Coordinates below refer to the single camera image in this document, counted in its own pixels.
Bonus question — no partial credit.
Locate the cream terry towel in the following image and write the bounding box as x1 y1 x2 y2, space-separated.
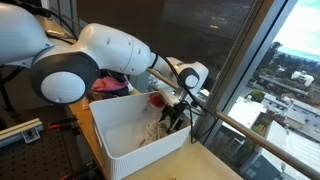
138 118 173 150

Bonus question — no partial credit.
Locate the white plastic storage container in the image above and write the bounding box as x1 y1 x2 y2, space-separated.
89 91 192 180

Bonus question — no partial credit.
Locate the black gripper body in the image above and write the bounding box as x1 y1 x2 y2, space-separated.
163 99 188 118

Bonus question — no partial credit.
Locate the metal window handrail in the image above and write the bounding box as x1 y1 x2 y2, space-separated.
145 67 320 180

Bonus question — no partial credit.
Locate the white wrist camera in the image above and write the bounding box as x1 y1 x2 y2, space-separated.
159 87 183 105

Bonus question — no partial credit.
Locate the aluminium extrusion rail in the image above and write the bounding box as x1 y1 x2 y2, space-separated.
0 118 44 149

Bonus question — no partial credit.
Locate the black perforated breadboard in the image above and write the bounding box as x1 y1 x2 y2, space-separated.
0 103 101 180

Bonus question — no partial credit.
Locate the blind bead chain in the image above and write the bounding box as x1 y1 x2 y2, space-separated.
215 0 260 82

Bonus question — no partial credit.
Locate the red black clamp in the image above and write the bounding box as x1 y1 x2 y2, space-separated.
46 114 79 131

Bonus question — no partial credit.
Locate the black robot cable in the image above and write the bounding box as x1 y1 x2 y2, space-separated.
149 51 219 145

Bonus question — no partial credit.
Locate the black stand leg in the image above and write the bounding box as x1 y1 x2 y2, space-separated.
0 64 14 113

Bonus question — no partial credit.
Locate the magenta pink cloth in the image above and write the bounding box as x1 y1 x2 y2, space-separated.
91 75 130 93

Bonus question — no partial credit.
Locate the grey window frame post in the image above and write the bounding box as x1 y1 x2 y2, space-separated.
194 0 299 148

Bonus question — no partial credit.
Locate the red round toy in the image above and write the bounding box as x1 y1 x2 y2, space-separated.
148 92 166 110

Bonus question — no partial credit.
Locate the dark roller blind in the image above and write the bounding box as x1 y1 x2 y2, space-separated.
75 0 258 91

